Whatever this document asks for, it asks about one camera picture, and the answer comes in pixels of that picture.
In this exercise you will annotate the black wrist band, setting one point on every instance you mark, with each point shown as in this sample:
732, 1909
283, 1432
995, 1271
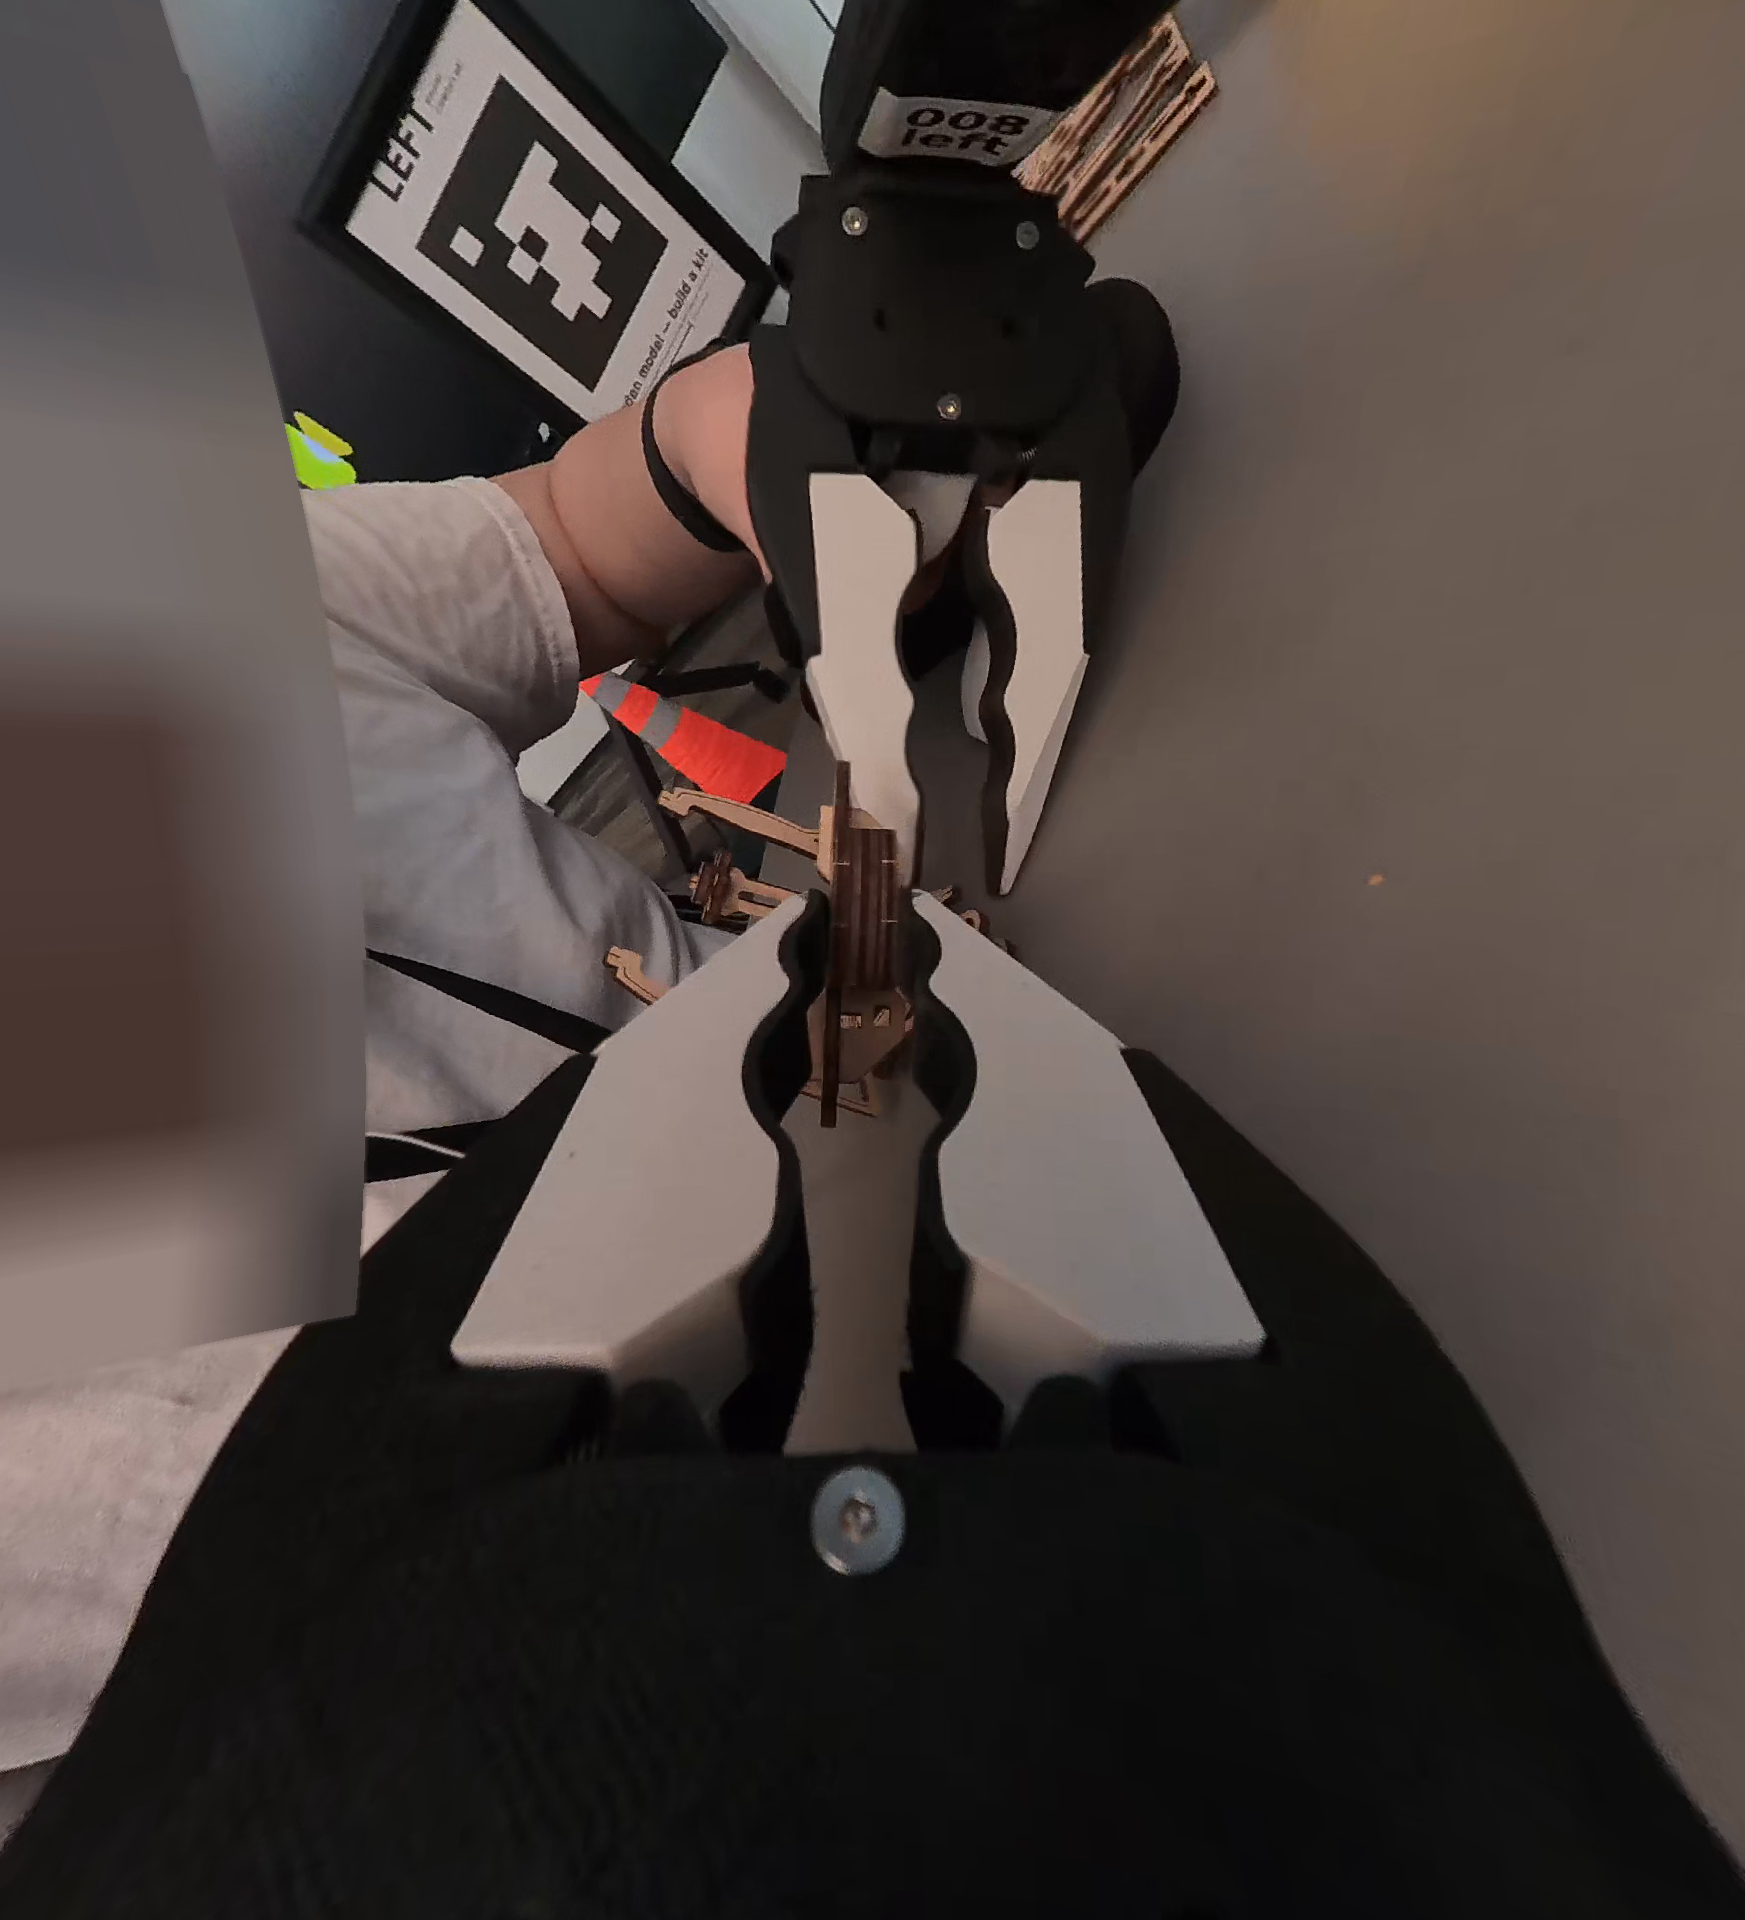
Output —
653, 451

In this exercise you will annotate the framed black-white marker sign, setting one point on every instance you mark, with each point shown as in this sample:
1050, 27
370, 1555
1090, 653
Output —
543, 226

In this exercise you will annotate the wooden model assembly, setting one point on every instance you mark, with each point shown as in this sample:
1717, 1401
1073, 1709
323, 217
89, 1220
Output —
858, 901

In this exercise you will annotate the person's left hand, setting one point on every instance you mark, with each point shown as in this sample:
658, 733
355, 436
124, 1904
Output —
706, 436

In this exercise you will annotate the laser-cut wooden parts sheet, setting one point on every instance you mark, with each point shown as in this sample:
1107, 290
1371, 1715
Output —
1127, 135

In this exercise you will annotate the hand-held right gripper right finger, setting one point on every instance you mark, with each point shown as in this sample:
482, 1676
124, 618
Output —
1084, 1200

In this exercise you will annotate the bright green object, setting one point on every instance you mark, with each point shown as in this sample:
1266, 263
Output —
319, 458

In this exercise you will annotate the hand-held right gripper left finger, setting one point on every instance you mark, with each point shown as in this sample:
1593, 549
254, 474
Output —
617, 1200

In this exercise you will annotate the person's left forearm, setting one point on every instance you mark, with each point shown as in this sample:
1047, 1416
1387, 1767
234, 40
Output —
617, 555

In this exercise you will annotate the orange traffic cone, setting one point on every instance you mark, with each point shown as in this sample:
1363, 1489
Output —
706, 744

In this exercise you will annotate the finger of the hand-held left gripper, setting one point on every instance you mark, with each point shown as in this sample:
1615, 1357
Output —
849, 631
1047, 631

